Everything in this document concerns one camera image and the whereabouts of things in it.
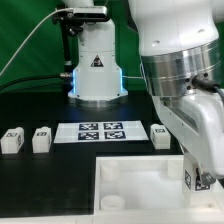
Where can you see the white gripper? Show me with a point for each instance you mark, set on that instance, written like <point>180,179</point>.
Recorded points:
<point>197,122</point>

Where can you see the white square table top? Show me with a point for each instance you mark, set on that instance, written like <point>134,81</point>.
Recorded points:
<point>144,183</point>

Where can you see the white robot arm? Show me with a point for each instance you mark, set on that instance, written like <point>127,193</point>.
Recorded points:
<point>180,64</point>

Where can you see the white marker sheet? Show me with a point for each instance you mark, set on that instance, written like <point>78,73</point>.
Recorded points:
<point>100,132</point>

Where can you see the black camera on stand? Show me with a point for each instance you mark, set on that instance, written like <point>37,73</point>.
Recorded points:
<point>82,14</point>

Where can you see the black camera stand pole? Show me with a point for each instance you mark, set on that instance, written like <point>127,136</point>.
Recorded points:
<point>67,56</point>

